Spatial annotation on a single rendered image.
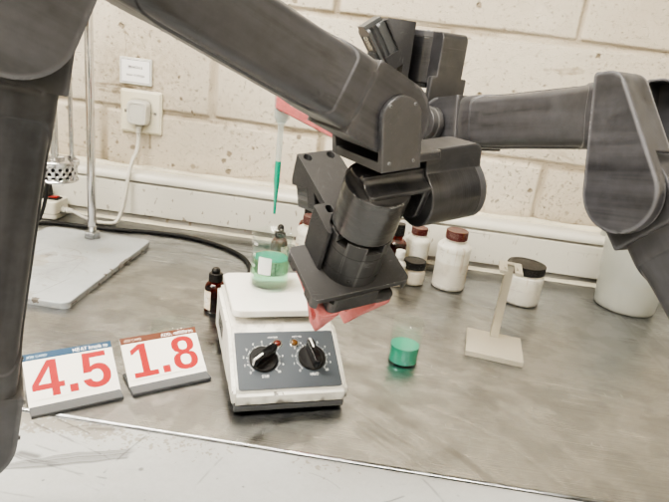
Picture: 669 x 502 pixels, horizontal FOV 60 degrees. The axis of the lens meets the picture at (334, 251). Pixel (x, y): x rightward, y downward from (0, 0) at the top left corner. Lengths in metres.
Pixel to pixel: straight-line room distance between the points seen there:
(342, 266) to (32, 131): 0.27
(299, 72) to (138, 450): 0.39
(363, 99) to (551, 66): 0.80
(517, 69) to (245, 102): 0.53
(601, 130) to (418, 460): 0.36
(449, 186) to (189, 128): 0.81
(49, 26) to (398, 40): 0.44
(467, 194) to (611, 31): 0.76
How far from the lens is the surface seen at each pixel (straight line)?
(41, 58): 0.35
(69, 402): 0.68
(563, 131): 0.55
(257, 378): 0.65
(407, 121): 0.44
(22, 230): 0.39
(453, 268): 1.04
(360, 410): 0.68
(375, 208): 0.46
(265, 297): 0.71
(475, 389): 0.77
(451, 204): 0.50
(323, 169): 0.56
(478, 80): 1.17
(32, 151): 0.37
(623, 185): 0.49
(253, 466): 0.59
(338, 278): 0.52
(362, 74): 0.42
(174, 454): 0.61
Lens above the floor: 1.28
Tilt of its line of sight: 19 degrees down
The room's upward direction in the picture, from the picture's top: 7 degrees clockwise
